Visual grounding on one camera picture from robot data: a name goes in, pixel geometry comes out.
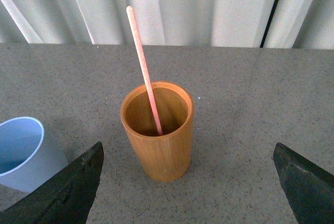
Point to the bamboo wooden chopstick holder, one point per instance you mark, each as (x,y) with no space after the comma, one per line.
(167,157)

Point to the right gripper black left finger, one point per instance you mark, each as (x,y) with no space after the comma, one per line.
(67,197)

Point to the blue plastic cup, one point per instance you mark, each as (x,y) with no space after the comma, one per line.
(29,154)

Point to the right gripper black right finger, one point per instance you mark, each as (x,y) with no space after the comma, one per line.
(308,187)

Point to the white pleated curtain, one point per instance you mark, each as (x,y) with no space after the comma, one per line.
(306,24)

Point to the pink chopstick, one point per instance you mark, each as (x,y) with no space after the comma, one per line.
(143,65)

